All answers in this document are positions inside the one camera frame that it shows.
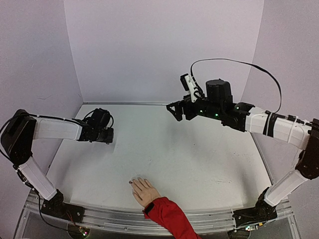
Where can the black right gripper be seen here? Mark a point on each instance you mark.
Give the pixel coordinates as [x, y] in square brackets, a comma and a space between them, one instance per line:
[186, 109]

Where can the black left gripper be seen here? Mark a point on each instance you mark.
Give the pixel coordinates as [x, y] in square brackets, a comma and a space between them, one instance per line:
[110, 137]

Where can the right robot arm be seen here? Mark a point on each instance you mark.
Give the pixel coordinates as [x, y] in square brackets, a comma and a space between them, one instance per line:
[218, 104]

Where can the red jacket sleeve forearm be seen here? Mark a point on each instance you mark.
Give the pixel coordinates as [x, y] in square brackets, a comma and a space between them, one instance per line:
[170, 216]

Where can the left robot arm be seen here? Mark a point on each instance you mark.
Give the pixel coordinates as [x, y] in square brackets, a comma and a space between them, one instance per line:
[20, 131]

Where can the mannequin hand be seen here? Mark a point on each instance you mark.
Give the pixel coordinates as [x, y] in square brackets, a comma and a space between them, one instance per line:
[143, 191]

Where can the circuit board with leds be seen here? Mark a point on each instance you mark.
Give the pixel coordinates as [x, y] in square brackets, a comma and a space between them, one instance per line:
[77, 232]

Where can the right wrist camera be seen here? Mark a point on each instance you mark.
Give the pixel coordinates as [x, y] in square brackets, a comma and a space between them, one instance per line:
[191, 86]

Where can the aluminium back rail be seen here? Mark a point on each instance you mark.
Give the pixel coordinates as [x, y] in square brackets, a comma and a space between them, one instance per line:
[129, 103]

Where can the aluminium rail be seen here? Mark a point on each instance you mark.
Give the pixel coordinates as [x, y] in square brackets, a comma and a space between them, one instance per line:
[129, 222]
[129, 103]

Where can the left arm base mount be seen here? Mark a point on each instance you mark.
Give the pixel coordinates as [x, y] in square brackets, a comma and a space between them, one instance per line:
[56, 207]

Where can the aluminium front rail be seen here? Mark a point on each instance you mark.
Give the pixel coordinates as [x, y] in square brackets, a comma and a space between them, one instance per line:
[129, 222]

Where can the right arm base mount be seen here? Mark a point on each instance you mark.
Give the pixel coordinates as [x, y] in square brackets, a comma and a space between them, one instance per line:
[260, 213]

